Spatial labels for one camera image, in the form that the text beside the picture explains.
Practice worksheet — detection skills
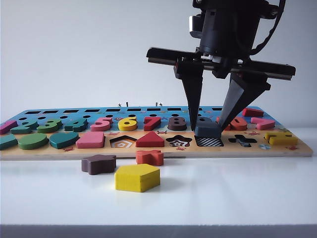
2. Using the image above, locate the red number seven block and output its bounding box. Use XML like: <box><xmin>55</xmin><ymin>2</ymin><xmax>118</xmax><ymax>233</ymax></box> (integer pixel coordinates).
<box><xmin>143</xmin><ymin>116</ymin><xmax>163</xmax><ymax>131</ymax></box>

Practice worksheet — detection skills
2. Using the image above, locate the green oval block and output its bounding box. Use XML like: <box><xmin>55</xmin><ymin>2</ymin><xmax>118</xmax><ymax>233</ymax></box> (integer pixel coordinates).
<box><xmin>18</xmin><ymin>133</ymin><xmax>50</xmax><ymax>150</ymax></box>

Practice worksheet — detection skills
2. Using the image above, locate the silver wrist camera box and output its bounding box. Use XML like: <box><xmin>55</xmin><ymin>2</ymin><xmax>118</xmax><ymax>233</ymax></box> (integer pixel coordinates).
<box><xmin>188</xmin><ymin>14</ymin><xmax>207</xmax><ymax>39</ymax></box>

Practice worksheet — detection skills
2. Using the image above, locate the brown star block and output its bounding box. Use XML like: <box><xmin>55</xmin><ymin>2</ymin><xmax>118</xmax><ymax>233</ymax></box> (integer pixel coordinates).
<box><xmin>81</xmin><ymin>154</ymin><xmax>117</xmax><ymax>176</ymax></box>

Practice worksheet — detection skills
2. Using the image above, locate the orange cross block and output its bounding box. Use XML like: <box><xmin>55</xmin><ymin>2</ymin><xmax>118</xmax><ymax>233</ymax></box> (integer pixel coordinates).
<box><xmin>135</xmin><ymin>149</ymin><xmax>164</xmax><ymax>167</ymax></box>

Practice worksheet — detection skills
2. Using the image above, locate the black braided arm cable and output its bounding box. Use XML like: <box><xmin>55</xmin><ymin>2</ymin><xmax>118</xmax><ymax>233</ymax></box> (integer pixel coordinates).
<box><xmin>249</xmin><ymin>0</ymin><xmax>288</xmax><ymax>56</ymax></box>

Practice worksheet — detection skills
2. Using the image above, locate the green number two block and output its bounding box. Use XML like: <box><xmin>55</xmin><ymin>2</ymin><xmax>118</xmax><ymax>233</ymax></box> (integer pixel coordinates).
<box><xmin>10</xmin><ymin>119</ymin><xmax>39</xmax><ymax>135</ymax></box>

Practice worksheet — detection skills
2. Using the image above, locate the pink trapezoid block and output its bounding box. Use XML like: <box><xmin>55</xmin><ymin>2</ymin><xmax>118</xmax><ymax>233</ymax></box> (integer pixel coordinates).
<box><xmin>75</xmin><ymin>131</ymin><xmax>106</xmax><ymax>149</ymax></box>

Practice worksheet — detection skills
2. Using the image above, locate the orange number zero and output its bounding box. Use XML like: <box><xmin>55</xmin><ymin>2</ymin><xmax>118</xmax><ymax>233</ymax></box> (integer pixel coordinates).
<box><xmin>216</xmin><ymin>116</ymin><xmax>248</xmax><ymax>131</ymax></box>

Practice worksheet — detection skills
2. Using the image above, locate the yellow number six block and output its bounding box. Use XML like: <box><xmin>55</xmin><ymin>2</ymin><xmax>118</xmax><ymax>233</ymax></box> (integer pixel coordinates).
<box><xmin>117</xmin><ymin>116</ymin><xmax>138</xmax><ymax>132</ymax></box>

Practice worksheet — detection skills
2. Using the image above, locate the dark green number four block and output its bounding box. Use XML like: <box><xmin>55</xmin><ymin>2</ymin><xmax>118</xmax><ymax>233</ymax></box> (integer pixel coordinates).
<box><xmin>63</xmin><ymin>118</ymin><xmax>89</xmax><ymax>133</ymax></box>

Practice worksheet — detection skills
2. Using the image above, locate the teal rectangle block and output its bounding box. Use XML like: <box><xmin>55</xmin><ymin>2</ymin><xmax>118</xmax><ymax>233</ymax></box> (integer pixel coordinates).
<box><xmin>0</xmin><ymin>134</ymin><xmax>19</xmax><ymax>151</ymax></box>

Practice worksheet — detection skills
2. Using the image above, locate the pink number one block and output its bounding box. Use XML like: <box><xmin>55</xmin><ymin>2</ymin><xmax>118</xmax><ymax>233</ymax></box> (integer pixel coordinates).
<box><xmin>0</xmin><ymin>120</ymin><xmax>18</xmax><ymax>135</ymax></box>

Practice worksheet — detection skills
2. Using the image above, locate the red triangle block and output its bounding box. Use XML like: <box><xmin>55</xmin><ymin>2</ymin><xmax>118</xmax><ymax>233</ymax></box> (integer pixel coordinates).
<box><xmin>135</xmin><ymin>131</ymin><xmax>165</xmax><ymax>148</ymax></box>

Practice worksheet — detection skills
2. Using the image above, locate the brown number eight block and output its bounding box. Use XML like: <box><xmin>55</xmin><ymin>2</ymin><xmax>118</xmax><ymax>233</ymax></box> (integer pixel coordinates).
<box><xmin>167</xmin><ymin>116</ymin><xmax>188</xmax><ymax>131</ymax></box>

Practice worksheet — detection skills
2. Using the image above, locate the dark blue square block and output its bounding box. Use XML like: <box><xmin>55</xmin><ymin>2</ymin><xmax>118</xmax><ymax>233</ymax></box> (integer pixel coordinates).
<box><xmin>194</xmin><ymin>123</ymin><xmax>222</xmax><ymax>138</ymax></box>

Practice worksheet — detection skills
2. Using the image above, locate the teal teardrop block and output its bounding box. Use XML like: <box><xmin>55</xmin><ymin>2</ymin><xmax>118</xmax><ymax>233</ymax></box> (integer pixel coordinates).
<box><xmin>49</xmin><ymin>132</ymin><xmax>80</xmax><ymax>150</ymax></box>

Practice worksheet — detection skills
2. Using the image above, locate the red minus sign block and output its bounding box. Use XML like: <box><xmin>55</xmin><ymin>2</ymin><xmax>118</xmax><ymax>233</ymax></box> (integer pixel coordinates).
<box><xmin>242</xmin><ymin>108</ymin><xmax>264</xmax><ymax>118</ymax></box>

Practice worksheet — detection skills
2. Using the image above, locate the yellow pentagon block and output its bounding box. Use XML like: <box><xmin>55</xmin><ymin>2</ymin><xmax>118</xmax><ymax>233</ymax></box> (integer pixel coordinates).
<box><xmin>114</xmin><ymin>164</ymin><xmax>161</xmax><ymax>193</ymax></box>

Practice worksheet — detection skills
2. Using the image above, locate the pink number five block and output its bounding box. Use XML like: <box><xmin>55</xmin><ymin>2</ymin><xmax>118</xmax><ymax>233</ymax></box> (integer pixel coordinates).
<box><xmin>90</xmin><ymin>117</ymin><xmax>114</xmax><ymax>132</ymax></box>

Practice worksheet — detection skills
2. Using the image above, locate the yellow division sign block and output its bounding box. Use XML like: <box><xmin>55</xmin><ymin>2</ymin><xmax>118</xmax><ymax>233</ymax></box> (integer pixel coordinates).
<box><xmin>264</xmin><ymin>131</ymin><xmax>299</xmax><ymax>146</ymax></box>

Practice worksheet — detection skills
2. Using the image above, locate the green number three block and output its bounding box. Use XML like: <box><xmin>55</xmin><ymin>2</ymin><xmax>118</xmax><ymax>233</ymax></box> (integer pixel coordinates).
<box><xmin>37</xmin><ymin>118</ymin><xmax>63</xmax><ymax>134</ymax></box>

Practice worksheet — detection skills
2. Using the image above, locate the pink greater-than sign block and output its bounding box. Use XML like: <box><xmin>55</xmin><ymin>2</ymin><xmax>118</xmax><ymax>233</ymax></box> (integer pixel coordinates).
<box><xmin>250</xmin><ymin>117</ymin><xmax>276</xmax><ymax>131</ymax></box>

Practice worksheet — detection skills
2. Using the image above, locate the colourful wooden puzzle board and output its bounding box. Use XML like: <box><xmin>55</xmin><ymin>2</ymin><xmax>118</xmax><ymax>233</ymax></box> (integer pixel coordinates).
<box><xmin>0</xmin><ymin>106</ymin><xmax>314</xmax><ymax>161</ymax></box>

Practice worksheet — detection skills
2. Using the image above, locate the dark blue number nine block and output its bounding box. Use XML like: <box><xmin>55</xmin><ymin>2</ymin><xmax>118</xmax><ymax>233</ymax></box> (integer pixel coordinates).
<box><xmin>197</xmin><ymin>116</ymin><xmax>214</xmax><ymax>127</ymax></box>

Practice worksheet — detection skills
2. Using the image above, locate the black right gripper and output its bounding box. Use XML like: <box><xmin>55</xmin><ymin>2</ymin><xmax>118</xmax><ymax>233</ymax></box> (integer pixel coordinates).
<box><xmin>146</xmin><ymin>7</ymin><xmax>297</xmax><ymax>131</ymax></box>

